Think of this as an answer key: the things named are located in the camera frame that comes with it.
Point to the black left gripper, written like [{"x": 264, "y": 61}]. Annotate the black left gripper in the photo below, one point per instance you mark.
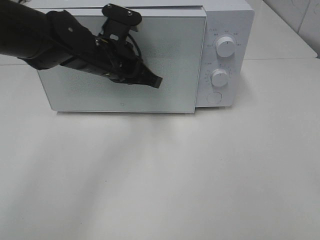
[{"x": 112, "y": 53}]

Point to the white microwave door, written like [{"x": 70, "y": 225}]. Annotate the white microwave door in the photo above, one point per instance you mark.
[{"x": 171, "y": 42}]

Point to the round white door button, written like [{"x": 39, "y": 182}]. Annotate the round white door button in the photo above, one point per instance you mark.
[{"x": 214, "y": 98}]

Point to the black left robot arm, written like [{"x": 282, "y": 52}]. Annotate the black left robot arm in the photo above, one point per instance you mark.
[{"x": 25, "y": 34}]

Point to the white microwave oven body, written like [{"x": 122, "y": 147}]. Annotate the white microwave oven body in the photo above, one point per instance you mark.
[{"x": 231, "y": 18}]

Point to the lower white microwave knob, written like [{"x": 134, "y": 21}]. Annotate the lower white microwave knob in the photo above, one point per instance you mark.
[{"x": 219, "y": 77}]

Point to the white microwave knob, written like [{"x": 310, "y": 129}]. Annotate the white microwave knob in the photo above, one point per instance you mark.
[
  {"x": 219, "y": 77},
  {"x": 225, "y": 46}
]

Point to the upper white microwave knob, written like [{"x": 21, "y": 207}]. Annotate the upper white microwave knob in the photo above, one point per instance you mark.
[{"x": 225, "y": 46}]

